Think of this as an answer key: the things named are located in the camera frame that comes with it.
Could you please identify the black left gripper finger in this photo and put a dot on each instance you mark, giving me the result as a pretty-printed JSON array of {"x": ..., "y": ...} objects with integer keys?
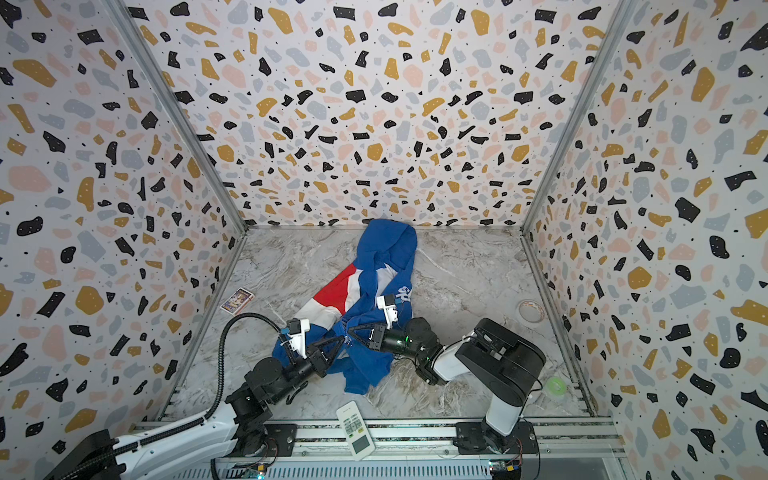
[
  {"x": 332, "y": 347},
  {"x": 315, "y": 350}
]

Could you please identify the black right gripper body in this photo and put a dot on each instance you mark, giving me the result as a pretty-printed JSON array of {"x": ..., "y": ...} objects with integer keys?
[{"x": 377, "y": 336}]

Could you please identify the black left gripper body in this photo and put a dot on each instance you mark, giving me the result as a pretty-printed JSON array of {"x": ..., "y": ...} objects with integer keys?
[{"x": 311, "y": 364}]

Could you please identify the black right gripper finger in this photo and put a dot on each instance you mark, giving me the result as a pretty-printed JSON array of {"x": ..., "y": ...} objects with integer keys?
[
  {"x": 368, "y": 330},
  {"x": 368, "y": 343}
]

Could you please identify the blue red white jacket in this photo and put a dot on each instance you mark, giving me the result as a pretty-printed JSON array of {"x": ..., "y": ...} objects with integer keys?
[{"x": 383, "y": 266}]

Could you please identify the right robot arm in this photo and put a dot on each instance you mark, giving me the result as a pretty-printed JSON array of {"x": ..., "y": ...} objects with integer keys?
[{"x": 505, "y": 363}]

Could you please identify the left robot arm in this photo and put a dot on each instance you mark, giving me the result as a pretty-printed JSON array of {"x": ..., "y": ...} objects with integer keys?
[{"x": 238, "y": 422}]

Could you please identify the white remote control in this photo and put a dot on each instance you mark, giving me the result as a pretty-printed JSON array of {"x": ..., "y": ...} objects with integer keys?
[{"x": 355, "y": 431}]

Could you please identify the small playing card box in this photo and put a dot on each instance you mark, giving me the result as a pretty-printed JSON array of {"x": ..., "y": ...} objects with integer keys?
[{"x": 235, "y": 303}]

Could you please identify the clear tape roll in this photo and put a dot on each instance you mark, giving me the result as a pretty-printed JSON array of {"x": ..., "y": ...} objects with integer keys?
[{"x": 530, "y": 311}]

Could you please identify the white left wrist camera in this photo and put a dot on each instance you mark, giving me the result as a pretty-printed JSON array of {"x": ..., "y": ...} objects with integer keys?
[{"x": 293, "y": 338}]

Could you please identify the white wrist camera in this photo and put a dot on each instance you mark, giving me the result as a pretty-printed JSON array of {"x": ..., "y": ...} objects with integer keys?
[
  {"x": 293, "y": 338},
  {"x": 389, "y": 305}
]

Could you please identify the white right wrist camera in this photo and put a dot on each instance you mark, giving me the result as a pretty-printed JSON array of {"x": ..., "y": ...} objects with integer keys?
[{"x": 389, "y": 305}]

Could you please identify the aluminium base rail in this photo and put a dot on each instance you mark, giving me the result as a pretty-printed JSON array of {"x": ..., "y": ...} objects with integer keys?
[{"x": 539, "y": 448}]

